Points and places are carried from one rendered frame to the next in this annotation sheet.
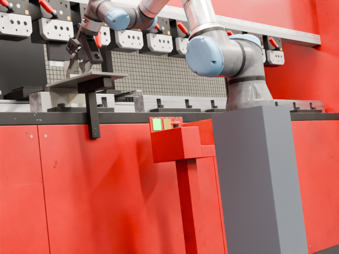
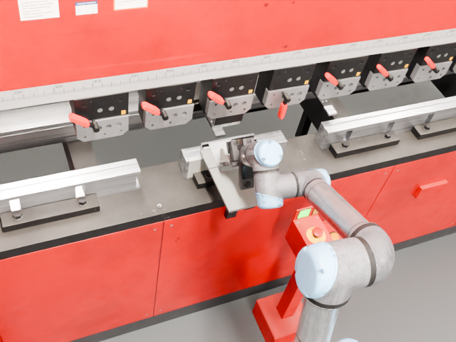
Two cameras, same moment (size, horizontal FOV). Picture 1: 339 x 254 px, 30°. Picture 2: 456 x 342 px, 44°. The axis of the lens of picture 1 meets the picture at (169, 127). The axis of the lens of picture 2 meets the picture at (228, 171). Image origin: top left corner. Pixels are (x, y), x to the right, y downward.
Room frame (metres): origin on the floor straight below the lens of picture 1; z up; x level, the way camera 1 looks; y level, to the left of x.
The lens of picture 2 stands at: (1.18, -0.03, 2.40)
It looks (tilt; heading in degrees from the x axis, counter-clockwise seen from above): 49 degrees down; 17
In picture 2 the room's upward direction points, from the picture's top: 13 degrees clockwise
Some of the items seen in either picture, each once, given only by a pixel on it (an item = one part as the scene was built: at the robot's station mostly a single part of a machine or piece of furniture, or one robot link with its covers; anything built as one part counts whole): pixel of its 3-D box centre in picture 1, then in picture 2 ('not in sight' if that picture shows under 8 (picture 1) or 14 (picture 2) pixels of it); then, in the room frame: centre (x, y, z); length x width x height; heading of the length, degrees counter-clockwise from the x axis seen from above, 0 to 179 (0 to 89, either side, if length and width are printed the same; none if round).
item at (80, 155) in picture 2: not in sight; (70, 125); (2.37, 0.98, 0.81); 0.64 x 0.08 x 0.14; 49
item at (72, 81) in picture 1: (87, 80); (238, 175); (2.36, 0.29, 1.00); 0.26 x 0.18 x 0.01; 49
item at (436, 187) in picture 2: not in sight; (431, 188); (3.13, -0.39, 0.58); 0.15 x 0.02 x 0.07; 139
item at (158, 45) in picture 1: (154, 35); (385, 62); (2.89, 0.02, 1.26); 0.15 x 0.09 x 0.17; 139
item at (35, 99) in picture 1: (74, 106); (233, 154); (2.50, 0.37, 0.92); 0.39 x 0.06 x 0.10; 139
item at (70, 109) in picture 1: (81, 112); (234, 172); (2.45, 0.33, 0.89); 0.30 x 0.05 x 0.03; 139
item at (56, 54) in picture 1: (58, 54); (228, 116); (2.46, 0.40, 1.13); 0.10 x 0.02 x 0.10; 139
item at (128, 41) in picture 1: (123, 31); (336, 70); (2.74, 0.15, 1.26); 0.15 x 0.09 x 0.17; 139
